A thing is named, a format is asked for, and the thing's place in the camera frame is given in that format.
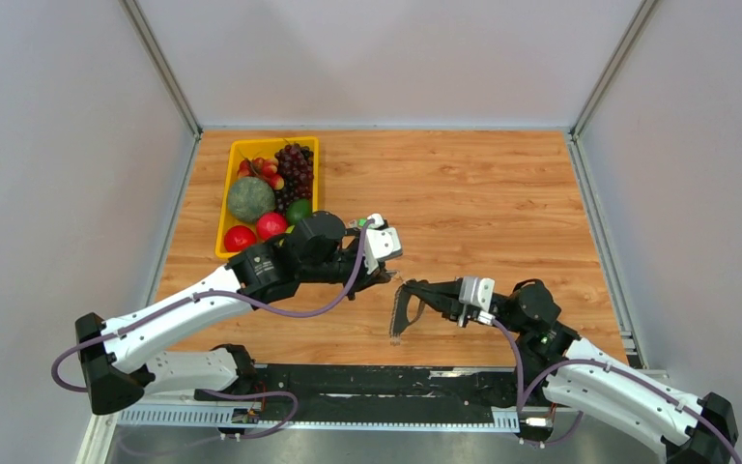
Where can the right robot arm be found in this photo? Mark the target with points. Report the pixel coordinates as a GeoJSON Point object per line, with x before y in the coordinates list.
{"type": "Point", "coordinates": [569, 370]}

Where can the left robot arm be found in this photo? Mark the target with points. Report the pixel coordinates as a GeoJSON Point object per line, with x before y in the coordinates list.
{"type": "Point", "coordinates": [300, 274]}

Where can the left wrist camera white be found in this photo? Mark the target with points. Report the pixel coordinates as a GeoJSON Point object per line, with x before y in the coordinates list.
{"type": "Point", "coordinates": [381, 242]}

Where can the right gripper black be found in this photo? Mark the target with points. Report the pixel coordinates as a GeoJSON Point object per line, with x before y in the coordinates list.
{"type": "Point", "coordinates": [448, 300]}

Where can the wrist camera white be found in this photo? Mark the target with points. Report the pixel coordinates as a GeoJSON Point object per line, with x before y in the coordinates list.
{"type": "Point", "coordinates": [475, 296]}
{"type": "Point", "coordinates": [381, 242]}

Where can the red apple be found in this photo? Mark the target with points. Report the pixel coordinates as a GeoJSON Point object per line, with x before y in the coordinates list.
{"type": "Point", "coordinates": [270, 225]}

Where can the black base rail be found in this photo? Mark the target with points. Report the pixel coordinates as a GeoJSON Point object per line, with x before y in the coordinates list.
{"type": "Point", "coordinates": [389, 394]}

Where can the green lime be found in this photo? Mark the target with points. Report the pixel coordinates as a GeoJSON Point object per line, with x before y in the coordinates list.
{"type": "Point", "coordinates": [298, 210]}

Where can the red peaches cluster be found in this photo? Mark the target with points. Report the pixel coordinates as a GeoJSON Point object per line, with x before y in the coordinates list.
{"type": "Point", "coordinates": [265, 169]}

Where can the red tomato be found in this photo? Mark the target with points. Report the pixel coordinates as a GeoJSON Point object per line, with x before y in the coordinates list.
{"type": "Point", "coordinates": [238, 238]}

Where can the yellow plastic bin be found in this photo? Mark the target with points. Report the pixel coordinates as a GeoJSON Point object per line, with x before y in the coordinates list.
{"type": "Point", "coordinates": [251, 149]}

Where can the purple grape bunch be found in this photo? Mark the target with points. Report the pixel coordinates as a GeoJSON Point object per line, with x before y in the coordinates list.
{"type": "Point", "coordinates": [296, 168]}

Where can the clear keyring holder with rings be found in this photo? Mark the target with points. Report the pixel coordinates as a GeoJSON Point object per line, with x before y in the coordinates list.
{"type": "Point", "coordinates": [400, 318]}

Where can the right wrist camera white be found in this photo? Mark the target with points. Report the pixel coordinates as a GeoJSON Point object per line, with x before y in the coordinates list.
{"type": "Point", "coordinates": [475, 296]}

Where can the green melon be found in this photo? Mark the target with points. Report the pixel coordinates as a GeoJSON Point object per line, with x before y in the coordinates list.
{"type": "Point", "coordinates": [249, 198]}

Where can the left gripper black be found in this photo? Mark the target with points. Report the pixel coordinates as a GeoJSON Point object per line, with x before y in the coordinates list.
{"type": "Point", "coordinates": [362, 275]}

